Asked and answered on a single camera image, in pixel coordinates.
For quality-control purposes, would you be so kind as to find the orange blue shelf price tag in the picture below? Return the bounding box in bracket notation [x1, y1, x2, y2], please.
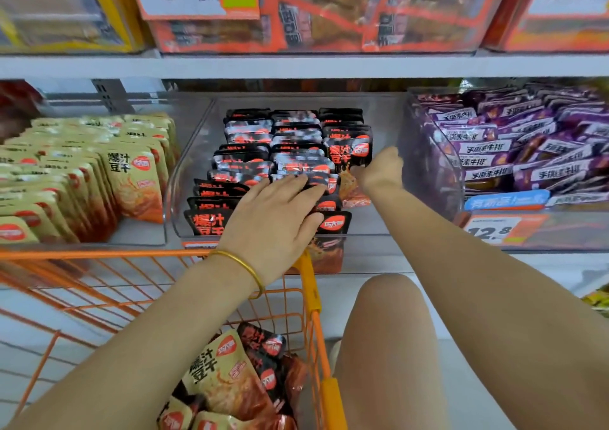
[461, 190, 609, 250]

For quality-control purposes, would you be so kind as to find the person's right leg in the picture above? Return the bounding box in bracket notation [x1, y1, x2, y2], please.
[333, 275, 450, 430]

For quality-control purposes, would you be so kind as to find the row of yellow orange snacks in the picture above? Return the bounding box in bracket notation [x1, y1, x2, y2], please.
[19, 115, 125, 240]
[0, 115, 106, 247]

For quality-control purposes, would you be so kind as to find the person's left forearm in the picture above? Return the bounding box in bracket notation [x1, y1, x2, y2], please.
[4, 258, 266, 430]

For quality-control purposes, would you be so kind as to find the person's right hand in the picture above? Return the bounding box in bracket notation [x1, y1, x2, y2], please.
[357, 146, 405, 198]

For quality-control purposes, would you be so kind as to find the stack of yellow trimmed packets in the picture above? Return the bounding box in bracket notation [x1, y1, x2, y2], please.
[0, 0, 154, 55]

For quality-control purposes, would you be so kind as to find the person's right forearm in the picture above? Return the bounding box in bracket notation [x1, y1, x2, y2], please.
[366, 182, 609, 430]

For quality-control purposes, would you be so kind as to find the person's left hand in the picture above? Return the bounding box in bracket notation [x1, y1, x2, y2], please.
[217, 173, 329, 288]

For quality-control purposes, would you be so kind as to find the pile of green yellow packages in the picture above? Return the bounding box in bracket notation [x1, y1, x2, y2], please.
[582, 287, 609, 316]

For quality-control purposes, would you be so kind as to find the yellow orange snack packet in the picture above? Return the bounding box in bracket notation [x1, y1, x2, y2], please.
[128, 113, 177, 124]
[103, 147, 166, 225]
[119, 130, 175, 155]
[124, 121, 178, 136]

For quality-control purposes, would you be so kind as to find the pile of purple packets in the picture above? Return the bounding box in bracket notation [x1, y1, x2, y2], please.
[414, 84, 609, 207]

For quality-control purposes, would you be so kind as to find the gold bracelet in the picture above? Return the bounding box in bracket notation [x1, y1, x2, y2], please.
[204, 249, 268, 301]

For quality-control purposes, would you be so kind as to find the orange shopping cart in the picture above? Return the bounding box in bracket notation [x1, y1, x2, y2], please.
[0, 244, 348, 430]

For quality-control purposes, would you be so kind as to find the row of black orange snacks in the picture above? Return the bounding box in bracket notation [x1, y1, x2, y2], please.
[183, 108, 277, 238]
[269, 109, 353, 276]

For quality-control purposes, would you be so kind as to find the stack of orange trimmed packets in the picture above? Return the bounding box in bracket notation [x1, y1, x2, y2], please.
[483, 0, 609, 53]
[147, 0, 515, 55]

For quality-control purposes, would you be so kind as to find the pile of red tan packets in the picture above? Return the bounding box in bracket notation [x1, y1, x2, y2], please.
[0, 81, 44, 141]

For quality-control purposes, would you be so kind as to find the pile of black orange snacks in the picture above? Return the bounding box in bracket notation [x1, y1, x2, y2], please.
[157, 322, 310, 430]

